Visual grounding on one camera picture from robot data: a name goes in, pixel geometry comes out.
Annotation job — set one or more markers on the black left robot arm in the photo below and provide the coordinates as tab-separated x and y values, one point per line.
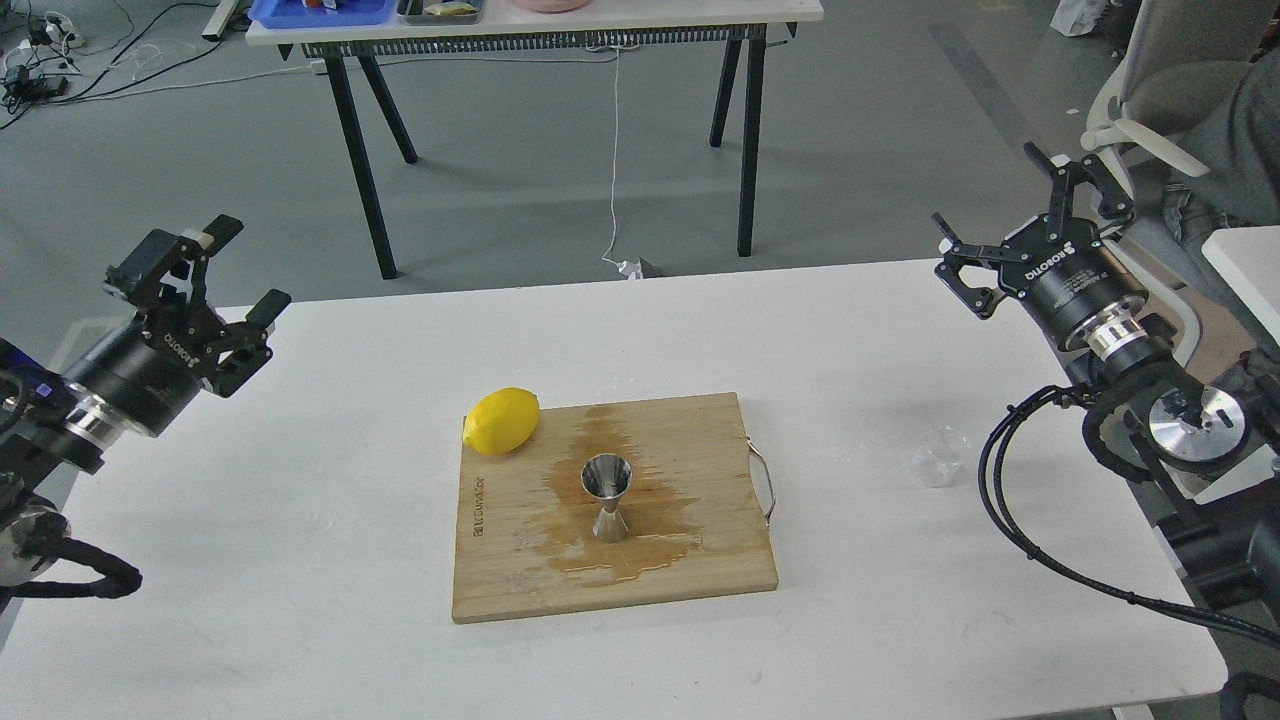
48	423

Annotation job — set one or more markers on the seated person in grey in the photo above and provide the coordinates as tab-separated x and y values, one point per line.
1239	144

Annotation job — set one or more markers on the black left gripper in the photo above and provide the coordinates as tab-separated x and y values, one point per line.
150	369

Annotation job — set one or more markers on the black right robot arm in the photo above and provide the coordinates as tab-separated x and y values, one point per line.
1145	416

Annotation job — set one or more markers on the white office chair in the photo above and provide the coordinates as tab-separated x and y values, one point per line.
1182	58

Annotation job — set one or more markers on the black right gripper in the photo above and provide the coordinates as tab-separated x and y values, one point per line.
1075	280

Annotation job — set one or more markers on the pink plate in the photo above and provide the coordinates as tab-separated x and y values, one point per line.
552	6

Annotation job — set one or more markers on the steel jigger measuring cup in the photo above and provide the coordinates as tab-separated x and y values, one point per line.
607	477

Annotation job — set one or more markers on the small clear glass cup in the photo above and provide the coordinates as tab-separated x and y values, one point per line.
941	457

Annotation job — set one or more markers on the yellow lemon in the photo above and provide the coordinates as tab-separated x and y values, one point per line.
502	421

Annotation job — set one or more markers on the blue plastic tray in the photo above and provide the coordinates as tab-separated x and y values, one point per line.
324	14

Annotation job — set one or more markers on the white table with black legs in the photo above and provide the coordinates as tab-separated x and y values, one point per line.
742	26

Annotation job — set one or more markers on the dark tray with yellow item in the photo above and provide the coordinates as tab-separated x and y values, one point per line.
439	13

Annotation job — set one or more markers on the wooden cutting board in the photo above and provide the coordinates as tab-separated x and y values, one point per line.
524	540

